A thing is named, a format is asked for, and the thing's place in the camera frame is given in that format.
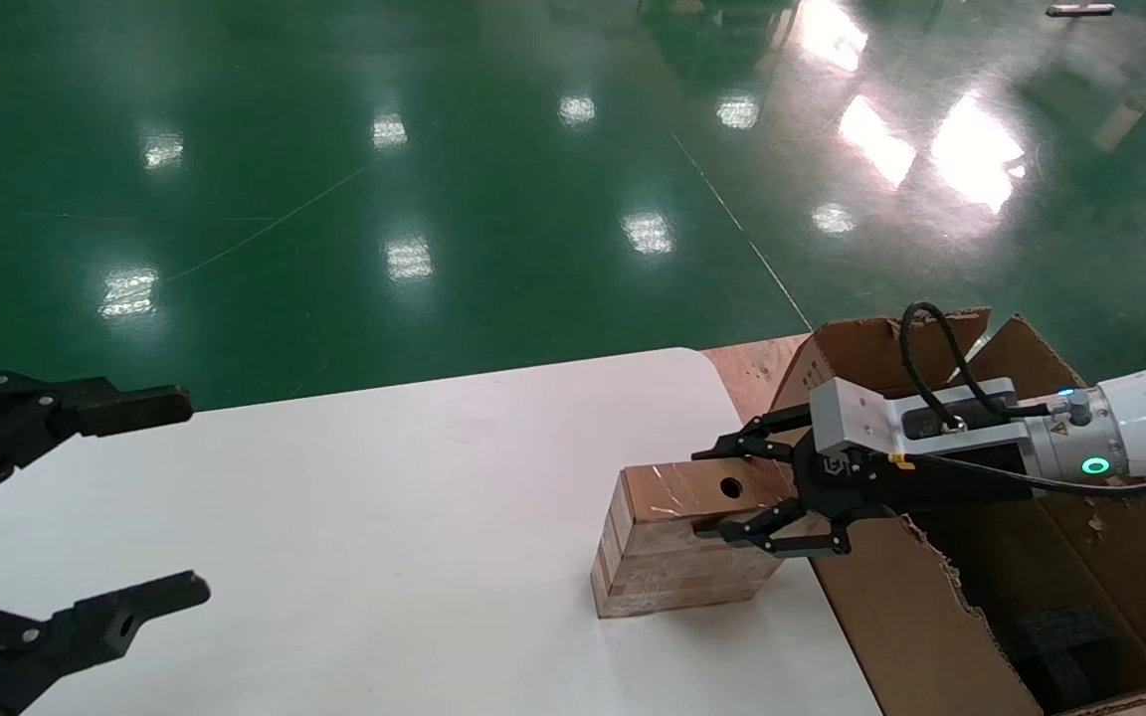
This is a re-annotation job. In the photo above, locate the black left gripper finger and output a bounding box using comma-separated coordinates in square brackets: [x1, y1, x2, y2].
[0, 373, 194, 508]
[0, 572, 211, 716]

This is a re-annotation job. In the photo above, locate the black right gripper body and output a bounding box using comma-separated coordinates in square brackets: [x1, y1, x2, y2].
[794, 430, 1034, 521]

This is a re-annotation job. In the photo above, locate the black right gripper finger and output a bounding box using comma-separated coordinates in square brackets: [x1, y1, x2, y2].
[692, 403, 815, 464]
[694, 497, 853, 558]

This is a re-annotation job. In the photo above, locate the small brown wooden box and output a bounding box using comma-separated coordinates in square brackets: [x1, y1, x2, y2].
[590, 457, 815, 620]

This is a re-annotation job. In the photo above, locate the big torn cardboard box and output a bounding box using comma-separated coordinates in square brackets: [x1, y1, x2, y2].
[772, 308, 1146, 716]

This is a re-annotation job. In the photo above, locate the black foam block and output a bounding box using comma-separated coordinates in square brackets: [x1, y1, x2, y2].
[994, 605, 1118, 713]

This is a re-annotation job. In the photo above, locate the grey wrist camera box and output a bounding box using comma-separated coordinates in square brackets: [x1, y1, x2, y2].
[810, 377, 1020, 460]

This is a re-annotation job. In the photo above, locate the black looping cable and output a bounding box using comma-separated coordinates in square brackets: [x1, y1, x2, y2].
[899, 301, 1053, 433]

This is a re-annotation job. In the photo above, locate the black cable with yellow tag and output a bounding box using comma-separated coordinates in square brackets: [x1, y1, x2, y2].
[886, 443, 1146, 497]

